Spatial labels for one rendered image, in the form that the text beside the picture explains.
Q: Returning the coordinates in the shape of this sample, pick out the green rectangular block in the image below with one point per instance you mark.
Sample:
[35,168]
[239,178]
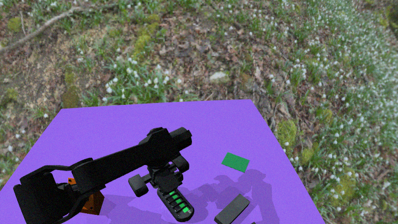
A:
[235,162]

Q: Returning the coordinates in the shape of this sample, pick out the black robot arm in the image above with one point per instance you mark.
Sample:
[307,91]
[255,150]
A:
[43,201]

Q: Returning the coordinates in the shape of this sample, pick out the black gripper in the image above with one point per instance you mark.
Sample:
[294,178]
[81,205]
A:
[138,183]

